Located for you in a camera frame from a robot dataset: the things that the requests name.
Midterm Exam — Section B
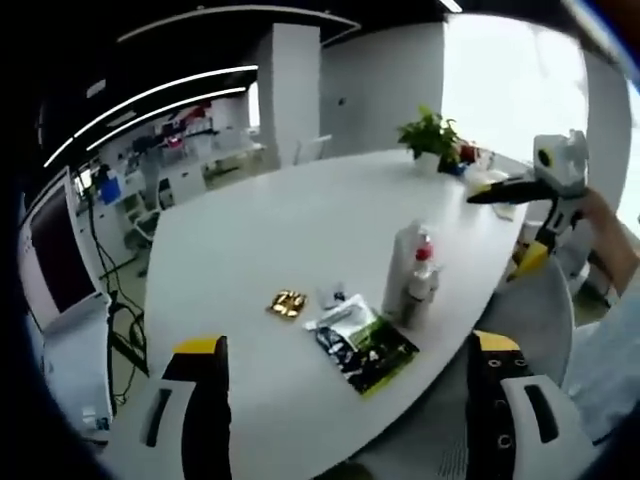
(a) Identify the white skincare bottle red band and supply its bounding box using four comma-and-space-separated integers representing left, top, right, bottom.
401, 269, 437, 330

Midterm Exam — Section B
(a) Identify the white office chair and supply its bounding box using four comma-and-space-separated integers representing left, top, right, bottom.
293, 133, 334, 165

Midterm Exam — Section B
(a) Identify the gold foil skincare sachet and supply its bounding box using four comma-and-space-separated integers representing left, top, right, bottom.
264, 287, 310, 320

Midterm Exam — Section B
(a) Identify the large white skincare tube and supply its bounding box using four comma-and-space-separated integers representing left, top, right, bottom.
381, 218, 426, 321

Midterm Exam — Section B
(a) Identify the green potted plant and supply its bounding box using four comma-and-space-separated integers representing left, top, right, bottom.
396, 103, 464, 175

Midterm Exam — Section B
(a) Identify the blue storage box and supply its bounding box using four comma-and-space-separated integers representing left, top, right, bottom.
98, 172, 125, 205

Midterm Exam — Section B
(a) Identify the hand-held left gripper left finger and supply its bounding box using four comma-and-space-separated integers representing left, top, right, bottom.
106, 333, 235, 480

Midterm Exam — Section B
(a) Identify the green black skincare sachet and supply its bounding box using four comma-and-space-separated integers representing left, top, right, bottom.
301, 293, 421, 400

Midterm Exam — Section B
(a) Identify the clear plastic skincare packet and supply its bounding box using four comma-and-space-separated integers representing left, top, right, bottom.
314, 280, 351, 310

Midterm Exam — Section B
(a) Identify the open laptop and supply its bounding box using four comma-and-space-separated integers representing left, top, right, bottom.
18, 167, 114, 351

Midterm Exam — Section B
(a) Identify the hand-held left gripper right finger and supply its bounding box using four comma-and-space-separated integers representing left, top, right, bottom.
467, 328, 571, 480

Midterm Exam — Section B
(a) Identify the grey mesh office chair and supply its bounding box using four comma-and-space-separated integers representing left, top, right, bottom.
349, 257, 576, 480

